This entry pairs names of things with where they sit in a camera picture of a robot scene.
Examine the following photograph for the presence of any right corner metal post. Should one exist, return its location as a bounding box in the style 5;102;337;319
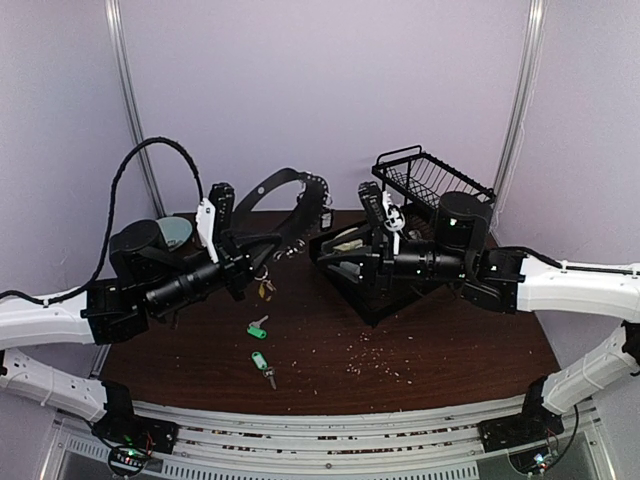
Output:
491;0;548;232

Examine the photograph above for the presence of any aluminium rail frame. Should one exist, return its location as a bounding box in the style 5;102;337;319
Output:
44;394;614;480

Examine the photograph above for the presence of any corner metal post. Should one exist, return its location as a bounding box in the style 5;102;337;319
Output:
104;0;166;218
491;0;548;232

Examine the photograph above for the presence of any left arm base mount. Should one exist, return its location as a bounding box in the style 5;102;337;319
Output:
89;381;179;479

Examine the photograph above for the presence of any black braided cable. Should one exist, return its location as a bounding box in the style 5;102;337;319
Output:
0;136;205;301

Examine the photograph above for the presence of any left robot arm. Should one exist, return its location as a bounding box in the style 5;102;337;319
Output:
1;220;282;444

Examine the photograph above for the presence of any left corner metal post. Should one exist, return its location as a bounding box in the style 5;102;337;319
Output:
104;0;166;218

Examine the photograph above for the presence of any green tagged key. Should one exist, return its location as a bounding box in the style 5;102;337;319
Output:
246;315;269;340
251;351;277;390

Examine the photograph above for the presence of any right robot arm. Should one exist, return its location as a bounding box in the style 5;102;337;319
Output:
316;182;639;442

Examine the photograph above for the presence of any black wire dish rack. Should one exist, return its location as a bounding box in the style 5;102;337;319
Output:
309;145;496;327

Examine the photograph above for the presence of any pale green plate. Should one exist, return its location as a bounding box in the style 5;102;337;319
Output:
156;216;193;252

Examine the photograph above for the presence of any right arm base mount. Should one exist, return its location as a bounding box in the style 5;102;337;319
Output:
478;377;564;475

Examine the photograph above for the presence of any yellow tagged key bunch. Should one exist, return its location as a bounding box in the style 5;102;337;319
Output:
254;266;277;302

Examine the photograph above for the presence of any yellow dotted bowl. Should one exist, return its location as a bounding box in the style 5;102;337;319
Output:
330;226;370;253

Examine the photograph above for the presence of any black key holder strap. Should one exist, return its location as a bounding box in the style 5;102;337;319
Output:
232;167;335;261

